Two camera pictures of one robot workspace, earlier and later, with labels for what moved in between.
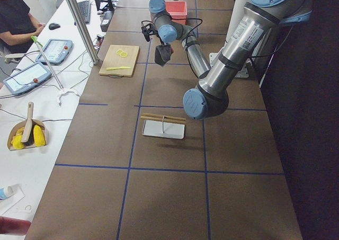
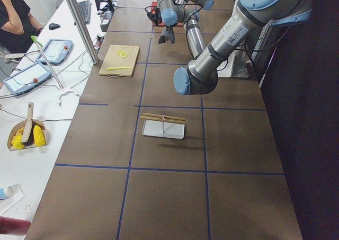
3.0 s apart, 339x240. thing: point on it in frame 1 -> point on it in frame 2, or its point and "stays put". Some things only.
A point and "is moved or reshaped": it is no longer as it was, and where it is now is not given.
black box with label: x=107 y=17 stays put
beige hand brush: x=28 y=133 stays put
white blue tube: x=6 y=192 stays put
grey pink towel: x=162 y=53 is moved or reshaped
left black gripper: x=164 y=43 -> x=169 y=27
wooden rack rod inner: x=163 y=118 stays put
